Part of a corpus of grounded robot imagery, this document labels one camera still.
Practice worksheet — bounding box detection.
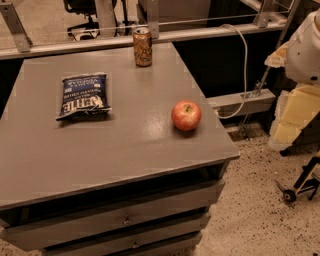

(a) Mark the black office chair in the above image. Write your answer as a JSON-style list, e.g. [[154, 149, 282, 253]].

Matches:
[[63, 0, 129, 42]]

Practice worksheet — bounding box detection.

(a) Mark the bottom grey drawer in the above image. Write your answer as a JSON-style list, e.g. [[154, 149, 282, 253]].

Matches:
[[109, 231, 203, 256]]

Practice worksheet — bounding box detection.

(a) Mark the metal railing frame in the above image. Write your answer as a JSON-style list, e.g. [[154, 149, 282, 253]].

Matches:
[[0, 0, 301, 60]]

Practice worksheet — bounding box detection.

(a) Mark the red apple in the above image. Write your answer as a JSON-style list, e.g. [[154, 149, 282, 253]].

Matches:
[[171, 100, 202, 131]]

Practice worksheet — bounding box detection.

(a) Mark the black wheeled cart base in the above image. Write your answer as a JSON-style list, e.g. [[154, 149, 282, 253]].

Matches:
[[276, 156, 320, 202]]

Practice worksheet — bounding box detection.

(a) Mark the grey drawer cabinet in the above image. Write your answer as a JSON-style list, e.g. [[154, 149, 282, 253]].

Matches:
[[0, 42, 241, 256]]

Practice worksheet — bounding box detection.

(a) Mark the middle grey drawer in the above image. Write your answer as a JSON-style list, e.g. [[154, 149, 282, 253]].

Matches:
[[39, 212, 212, 256]]

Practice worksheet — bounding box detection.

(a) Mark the blue kettle chips bag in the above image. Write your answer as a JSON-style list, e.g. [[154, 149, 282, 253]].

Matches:
[[56, 72, 111, 121]]

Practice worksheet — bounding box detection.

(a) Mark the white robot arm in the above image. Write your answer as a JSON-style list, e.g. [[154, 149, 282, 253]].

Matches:
[[265, 9, 320, 151]]

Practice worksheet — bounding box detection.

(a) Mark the grey drawer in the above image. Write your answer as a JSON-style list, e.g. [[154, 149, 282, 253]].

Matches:
[[1, 179, 224, 251], [109, 231, 203, 256], [39, 212, 212, 256]]

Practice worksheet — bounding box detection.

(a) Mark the gold soda can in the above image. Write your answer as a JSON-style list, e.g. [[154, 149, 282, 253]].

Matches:
[[133, 27, 152, 67]]

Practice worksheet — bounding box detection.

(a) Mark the white cable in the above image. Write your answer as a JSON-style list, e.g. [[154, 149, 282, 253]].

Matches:
[[214, 23, 249, 120]]

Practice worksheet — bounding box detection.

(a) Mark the top grey drawer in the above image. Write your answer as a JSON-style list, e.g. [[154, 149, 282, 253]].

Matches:
[[1, 179, 224, 251]]

